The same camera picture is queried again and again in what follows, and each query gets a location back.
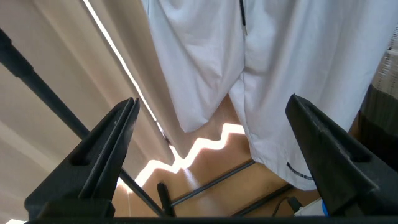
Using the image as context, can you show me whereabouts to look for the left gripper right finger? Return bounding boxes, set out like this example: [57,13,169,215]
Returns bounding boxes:
[285,94,398,215]

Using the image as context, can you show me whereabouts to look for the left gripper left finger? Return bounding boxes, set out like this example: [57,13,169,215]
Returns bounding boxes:
[24,97,141,218]

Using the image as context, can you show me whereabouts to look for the pale grey shorts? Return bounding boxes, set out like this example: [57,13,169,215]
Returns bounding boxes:
[141,0,398,191]

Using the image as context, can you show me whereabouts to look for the white laundry basket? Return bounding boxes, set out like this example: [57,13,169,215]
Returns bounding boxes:
[357,26,398,172]

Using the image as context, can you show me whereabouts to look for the black clothes rack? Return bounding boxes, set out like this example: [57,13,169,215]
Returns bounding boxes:
[0,27,294,218]

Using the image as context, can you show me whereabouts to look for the white power strip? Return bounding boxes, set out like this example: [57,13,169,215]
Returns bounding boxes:
[294,198,330,217]

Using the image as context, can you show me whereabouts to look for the beige curtain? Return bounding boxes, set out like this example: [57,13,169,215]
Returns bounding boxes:
[0,0,242,220]

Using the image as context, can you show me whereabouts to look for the black power cord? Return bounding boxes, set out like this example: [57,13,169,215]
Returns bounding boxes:
[272,195,304,217]

